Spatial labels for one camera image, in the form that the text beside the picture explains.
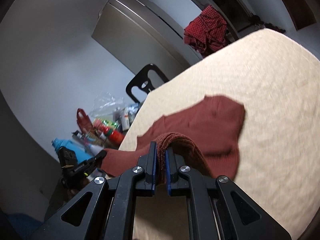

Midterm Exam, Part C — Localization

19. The maroon knit sweater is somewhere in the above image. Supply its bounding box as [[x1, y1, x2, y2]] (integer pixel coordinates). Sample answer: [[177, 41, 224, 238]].
[[101, 95, 245, 184]]

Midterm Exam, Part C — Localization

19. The white bottle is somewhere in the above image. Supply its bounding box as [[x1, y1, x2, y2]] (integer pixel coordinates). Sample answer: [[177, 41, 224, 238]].
[[86, 144, 104, 156]]

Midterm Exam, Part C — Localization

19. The red reindeer thermos bottle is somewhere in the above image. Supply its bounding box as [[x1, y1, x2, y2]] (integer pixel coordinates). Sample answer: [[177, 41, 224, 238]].
[[103, 126, 124, 146]]

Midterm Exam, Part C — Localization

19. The red gift bag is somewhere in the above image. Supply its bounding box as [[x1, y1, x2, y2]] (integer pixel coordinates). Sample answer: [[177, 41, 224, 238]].
[[76, 108, 93, 134]]

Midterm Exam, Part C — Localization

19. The clear plastic bag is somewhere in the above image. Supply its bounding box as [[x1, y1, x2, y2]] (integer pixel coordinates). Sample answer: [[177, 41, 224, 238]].
[[90, 92, 125, 118]]

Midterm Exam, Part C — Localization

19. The black chair behind table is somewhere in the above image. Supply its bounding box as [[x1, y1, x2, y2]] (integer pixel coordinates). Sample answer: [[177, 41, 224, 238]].
[[126, 63, 169, 103]]

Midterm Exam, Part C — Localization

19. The grey cabinet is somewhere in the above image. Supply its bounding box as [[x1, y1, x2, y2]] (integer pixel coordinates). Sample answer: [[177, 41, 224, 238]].
[[92, 0, 202, 79]]

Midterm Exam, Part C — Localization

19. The cream quilted table cover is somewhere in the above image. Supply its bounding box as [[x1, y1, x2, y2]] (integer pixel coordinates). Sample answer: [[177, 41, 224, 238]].
[[120, 29, 319, 239]]

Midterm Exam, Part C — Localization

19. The red plaid shirt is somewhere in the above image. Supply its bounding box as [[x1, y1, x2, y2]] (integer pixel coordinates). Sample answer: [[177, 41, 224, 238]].
[[183, 5, 228, 58]]

